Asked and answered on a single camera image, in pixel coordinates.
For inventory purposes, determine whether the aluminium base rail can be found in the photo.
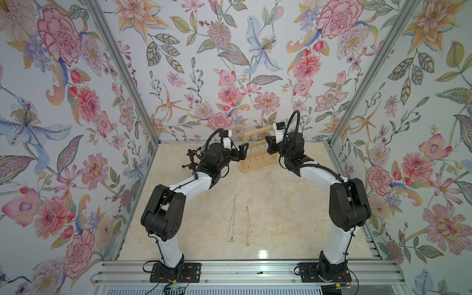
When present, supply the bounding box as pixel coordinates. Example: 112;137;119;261
90;259;406;287

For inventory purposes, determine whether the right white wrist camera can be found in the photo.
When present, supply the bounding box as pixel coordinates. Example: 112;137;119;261
273;121;287;144

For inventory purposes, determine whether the wooden jewelry display stand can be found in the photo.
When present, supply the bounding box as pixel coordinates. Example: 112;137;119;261
238;126;277;173

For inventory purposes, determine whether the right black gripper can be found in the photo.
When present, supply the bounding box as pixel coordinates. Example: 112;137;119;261
266;134;294;163

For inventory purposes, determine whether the silver chain necklace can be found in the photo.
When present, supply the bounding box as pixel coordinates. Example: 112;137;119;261
226;196;238;243

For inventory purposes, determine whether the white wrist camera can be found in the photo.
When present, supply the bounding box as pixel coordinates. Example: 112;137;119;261
273;121;287;144
220;130;232;150

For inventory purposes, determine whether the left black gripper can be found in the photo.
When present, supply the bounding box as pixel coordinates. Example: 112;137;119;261
214;142;247;172

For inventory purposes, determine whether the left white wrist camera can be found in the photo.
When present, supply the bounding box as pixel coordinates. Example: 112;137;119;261
220;130;232;150

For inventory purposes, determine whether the gold chain necklace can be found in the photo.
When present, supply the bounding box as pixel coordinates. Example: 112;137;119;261
245;205;252;247

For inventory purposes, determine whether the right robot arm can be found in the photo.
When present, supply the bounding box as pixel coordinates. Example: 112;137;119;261
265;110;372;283

